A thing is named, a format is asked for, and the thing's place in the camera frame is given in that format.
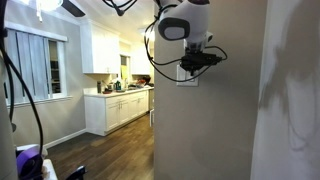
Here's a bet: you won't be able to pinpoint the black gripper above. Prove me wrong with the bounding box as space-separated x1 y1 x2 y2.
180 49 222 71

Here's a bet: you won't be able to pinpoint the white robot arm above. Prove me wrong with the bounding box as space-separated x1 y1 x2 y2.
154 0 223 72

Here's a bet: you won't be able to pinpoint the ceiling fan with light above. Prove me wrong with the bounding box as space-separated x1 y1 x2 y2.
19 0 87 23

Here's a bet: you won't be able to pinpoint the green bottle on counter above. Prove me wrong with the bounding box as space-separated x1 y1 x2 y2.
115 80 121 91

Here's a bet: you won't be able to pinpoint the white upper kitchen cabinet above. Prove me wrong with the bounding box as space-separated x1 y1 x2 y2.
80 22 120 74

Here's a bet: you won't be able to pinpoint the white lower kitchen cabinets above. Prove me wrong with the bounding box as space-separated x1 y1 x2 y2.
84 88 151 136

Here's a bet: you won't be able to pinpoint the window with vertical blinds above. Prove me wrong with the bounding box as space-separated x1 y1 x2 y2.
5 28 67 102

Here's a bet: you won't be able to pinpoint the purple tape roll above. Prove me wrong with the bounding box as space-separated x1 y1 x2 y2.
16 146 43 180

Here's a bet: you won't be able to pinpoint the white wall light switch plate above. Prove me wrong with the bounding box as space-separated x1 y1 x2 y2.
176 66 199 87

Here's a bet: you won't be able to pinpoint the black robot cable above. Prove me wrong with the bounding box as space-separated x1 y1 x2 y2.
143 19 229 84

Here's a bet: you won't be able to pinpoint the black thick foreground cable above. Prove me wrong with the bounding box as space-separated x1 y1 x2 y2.
0 0 46 161

